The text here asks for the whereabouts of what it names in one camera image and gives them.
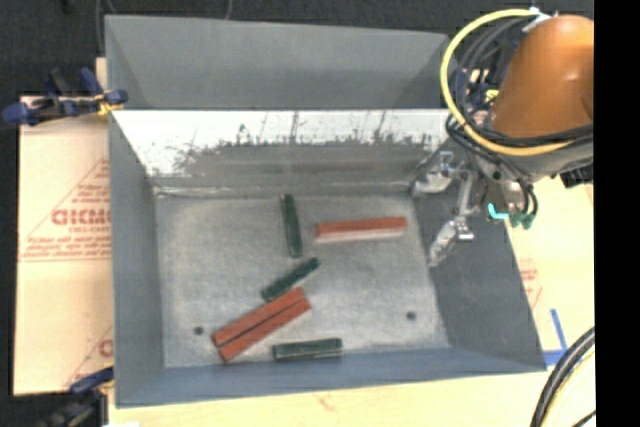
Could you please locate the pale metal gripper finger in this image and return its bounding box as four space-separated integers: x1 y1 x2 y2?
410 150 457 197
427 217 476 269

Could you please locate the red-brown flat block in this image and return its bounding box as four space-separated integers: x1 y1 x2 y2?
217 298 314 365
313 216 409 246
210 287 308 348

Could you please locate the grey metal bin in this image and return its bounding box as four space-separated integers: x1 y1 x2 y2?
103 13 549 409

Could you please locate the dark green flat block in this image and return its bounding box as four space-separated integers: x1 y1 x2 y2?
271 337 345 362
278 193 305 260
260 256 322 303

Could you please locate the black cylinder on white bracket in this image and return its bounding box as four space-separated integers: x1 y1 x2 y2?
558 164 595 189

